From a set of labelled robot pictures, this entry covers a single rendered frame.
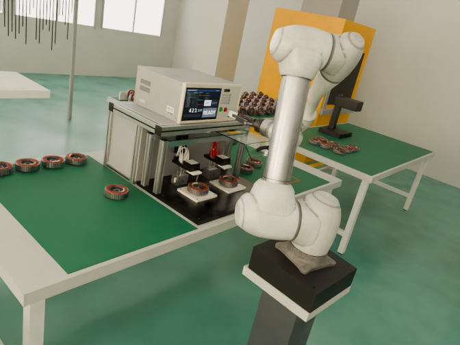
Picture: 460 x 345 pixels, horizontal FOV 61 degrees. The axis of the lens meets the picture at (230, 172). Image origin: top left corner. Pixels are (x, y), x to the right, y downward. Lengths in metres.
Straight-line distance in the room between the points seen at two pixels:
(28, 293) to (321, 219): 0.98
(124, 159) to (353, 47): 1.29
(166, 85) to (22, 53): 6.48
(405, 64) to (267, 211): 5.87
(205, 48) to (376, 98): 3.01
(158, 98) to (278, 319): 1.21
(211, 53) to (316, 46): 4.69
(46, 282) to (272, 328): 0.88
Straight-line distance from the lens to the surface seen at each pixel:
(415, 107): 6.99
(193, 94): 1.99
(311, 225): 1.44
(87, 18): 8.84
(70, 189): 2.01
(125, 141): 2.14
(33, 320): 1.53
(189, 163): 2.04
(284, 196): 1.38
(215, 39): 6.02
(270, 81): 5.95
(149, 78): 2.15
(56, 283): 1.43
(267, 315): 1.72
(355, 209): 3.38
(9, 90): 1.83
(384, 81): 7.15
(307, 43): 1.40
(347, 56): 1.46
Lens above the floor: 1.63
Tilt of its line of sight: 21 degrees down
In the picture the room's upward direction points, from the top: 12 degrees clockwise
